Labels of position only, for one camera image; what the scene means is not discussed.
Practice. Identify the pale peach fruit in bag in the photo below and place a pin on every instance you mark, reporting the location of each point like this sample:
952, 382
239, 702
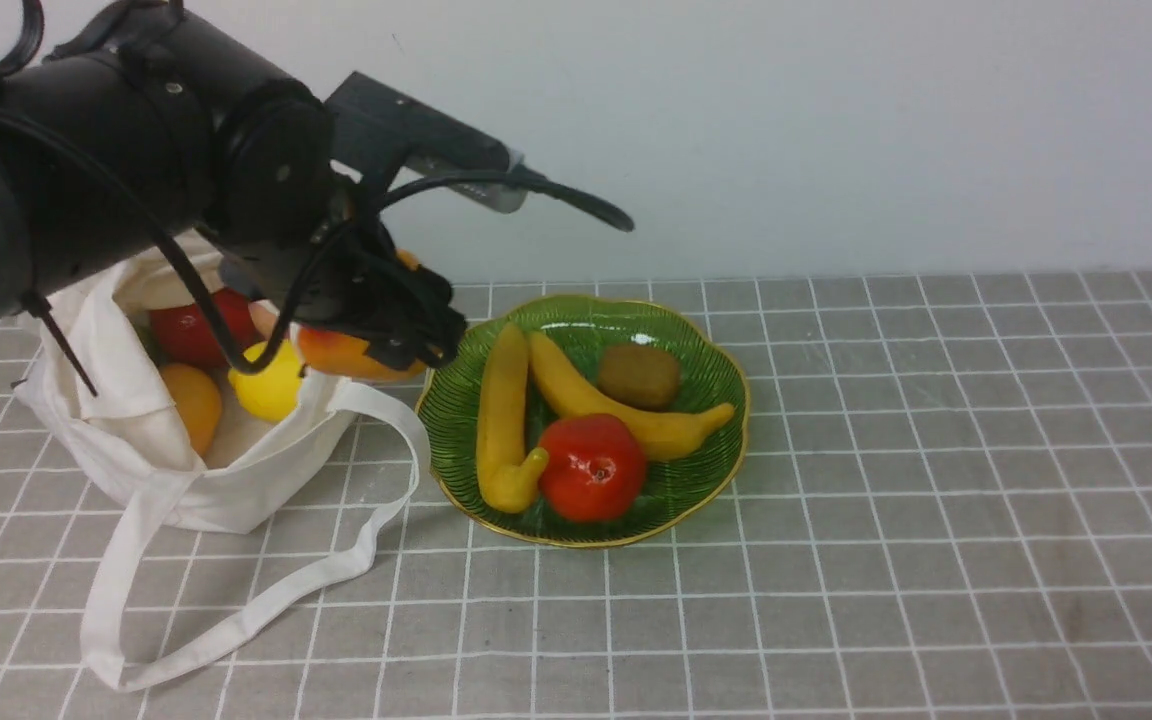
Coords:
263, 316

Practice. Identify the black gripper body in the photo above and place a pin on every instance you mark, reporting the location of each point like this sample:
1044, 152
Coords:
354, 280

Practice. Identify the red tomato on plate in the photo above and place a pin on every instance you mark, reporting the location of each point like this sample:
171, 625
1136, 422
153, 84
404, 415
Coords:
596, 468

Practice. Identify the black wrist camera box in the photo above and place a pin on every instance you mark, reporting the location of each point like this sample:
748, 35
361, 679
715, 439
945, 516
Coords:
378, 131

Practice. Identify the right yellow banana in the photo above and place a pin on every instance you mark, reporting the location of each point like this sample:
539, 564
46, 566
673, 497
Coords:
663, 436

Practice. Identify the green glass plate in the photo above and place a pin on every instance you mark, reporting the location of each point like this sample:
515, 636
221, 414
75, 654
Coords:
583, 326

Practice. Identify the yellow banana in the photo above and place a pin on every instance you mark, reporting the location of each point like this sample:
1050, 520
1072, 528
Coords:
508, 472
663, 436

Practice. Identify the white cloth tote bag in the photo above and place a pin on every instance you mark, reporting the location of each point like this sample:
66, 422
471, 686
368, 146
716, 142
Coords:
127, 437

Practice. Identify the brown kiwi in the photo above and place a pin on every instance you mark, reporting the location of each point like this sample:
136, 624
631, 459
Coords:
640, 376

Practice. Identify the left yellow banana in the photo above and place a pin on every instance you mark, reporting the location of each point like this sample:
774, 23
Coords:
508, 472

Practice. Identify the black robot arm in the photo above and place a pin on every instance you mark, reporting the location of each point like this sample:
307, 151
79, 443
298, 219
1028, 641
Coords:
151, 123

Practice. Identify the red fruit in bag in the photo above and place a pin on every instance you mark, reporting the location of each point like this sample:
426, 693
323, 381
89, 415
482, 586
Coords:
185, 337

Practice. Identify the yellow lemon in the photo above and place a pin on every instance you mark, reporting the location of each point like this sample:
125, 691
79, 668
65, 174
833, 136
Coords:
271, 395

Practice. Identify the small orange fruit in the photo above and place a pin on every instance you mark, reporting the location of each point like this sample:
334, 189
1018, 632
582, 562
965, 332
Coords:
197, 400

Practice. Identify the orange red peach fruit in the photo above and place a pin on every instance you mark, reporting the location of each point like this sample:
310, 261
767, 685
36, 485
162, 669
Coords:
335, 353

